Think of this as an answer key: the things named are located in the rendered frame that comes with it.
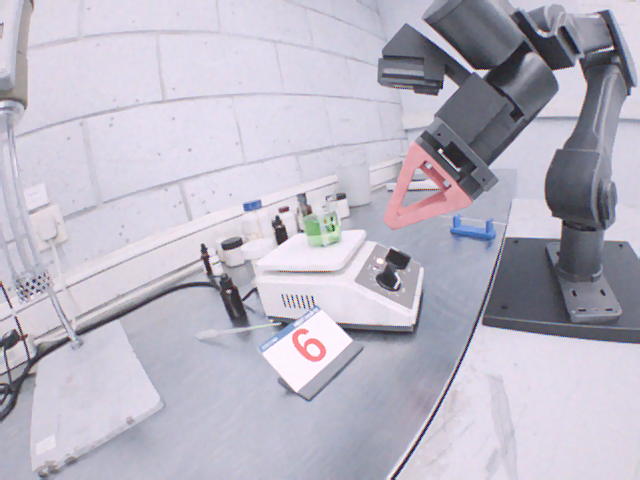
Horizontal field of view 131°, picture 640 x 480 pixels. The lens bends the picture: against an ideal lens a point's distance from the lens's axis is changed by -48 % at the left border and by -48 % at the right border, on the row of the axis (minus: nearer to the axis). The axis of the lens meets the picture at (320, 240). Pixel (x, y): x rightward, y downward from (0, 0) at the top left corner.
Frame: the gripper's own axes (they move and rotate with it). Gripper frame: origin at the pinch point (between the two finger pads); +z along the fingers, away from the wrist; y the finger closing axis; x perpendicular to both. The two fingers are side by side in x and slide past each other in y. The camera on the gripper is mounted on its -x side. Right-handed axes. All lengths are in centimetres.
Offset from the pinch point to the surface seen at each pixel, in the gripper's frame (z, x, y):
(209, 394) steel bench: 22.2, -0.6, 14.7
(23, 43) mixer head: 6, -50, 20
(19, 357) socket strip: 56, -31, 33
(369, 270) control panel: 8.2, 2.9, -3.5
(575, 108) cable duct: -79, 41, -124
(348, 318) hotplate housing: 12.3, 4.8, 0.8
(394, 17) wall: -56, -73, -157
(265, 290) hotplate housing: 18.5, -4.6, 0.8
